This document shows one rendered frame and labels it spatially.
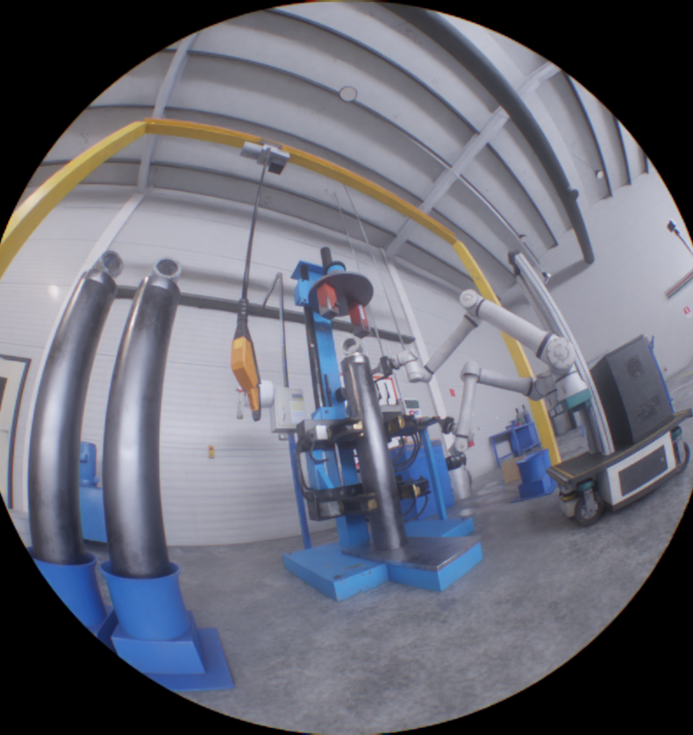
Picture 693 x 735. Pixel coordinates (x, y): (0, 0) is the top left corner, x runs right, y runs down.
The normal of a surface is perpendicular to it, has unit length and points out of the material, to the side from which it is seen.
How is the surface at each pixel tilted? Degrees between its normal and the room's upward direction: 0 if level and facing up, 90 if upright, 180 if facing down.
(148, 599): 90
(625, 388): 90
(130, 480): 90
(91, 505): 90
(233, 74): 174
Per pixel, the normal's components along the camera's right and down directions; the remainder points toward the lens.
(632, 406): -0.57, -0.26
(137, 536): 0.74, -0.40
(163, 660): 0.51, -0.44
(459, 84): 0.22, 0.84
